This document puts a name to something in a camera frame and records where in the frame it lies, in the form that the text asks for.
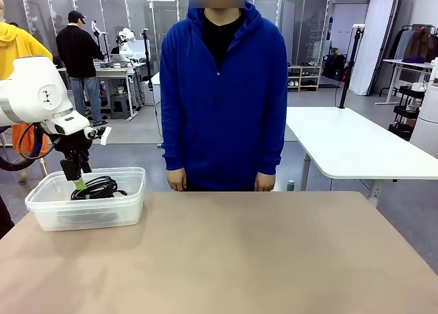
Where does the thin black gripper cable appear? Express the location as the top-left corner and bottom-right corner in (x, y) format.
(17, 122), (64, 161)

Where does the grey workbench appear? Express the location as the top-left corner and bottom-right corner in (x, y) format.
(57, 61), (148, 122)

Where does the person's left hand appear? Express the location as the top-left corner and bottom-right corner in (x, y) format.
(255, 172), (276, 192)

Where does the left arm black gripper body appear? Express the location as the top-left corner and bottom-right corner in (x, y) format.
(51, 131), (93, 157)

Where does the clear plastic storage container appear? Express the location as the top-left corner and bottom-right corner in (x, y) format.
(25, 166), (147, 232)

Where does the wooden shoe rack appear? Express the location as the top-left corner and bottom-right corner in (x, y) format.
(287, 64), (322, 92)

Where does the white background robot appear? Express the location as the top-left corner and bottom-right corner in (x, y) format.
(114, 27), (138, 64)

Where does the black tripod pole with light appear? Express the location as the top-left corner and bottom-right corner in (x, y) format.
(338, 23), (365, 109)

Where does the white folding screen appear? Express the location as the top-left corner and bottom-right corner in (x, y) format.
(348, 0), (404, 96)

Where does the person in blue hoodie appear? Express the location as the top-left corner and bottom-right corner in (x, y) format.
(159, 0), (288, 192)

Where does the wrist camera with white bracket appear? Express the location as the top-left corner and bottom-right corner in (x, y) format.
(83, 125), (112, 146)

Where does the stand with white device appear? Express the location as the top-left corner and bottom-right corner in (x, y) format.
(90, 19), (110, 64)

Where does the person's right hand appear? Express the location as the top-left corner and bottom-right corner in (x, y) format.
(166, 168), (188, 192)

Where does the black camera tripod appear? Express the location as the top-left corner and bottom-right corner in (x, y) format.
(141, 28), (154, 89)

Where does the person in black with cap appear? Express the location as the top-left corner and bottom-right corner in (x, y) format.
(55, 10), (105, 127)

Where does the white table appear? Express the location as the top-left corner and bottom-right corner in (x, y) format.
(285, 105), (438, 205)

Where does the clothes rack with garments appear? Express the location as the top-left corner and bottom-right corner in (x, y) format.
(389, 23), (438, 60)

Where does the black corrugated cable conduit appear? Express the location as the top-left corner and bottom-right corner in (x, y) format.
(0, 122), (44, 172)

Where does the person's left forearm blue sleeve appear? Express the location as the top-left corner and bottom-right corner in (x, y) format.
(255, 122), (287, 175)

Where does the black cable with grey tie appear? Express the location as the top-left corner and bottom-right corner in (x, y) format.
(70, 176), (129, 201)

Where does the person in yellow hoodie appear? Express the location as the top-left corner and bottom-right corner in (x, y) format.
(0, 0), (54, 184)

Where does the black bags pile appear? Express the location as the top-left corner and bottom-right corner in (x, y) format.
(323, 47), (350, 81)

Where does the grey step stool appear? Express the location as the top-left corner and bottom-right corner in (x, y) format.
(109, 94), (133, 120)

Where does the white desk with thin legs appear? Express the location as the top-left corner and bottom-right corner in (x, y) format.
(375, 58), (437, 105)

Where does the black utility cart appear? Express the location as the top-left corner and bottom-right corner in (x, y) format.
(388, 85), (427, 140)

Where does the person's right forearm blue sleeve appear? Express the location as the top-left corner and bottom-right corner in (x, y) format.
(160, 122), (188, 171)

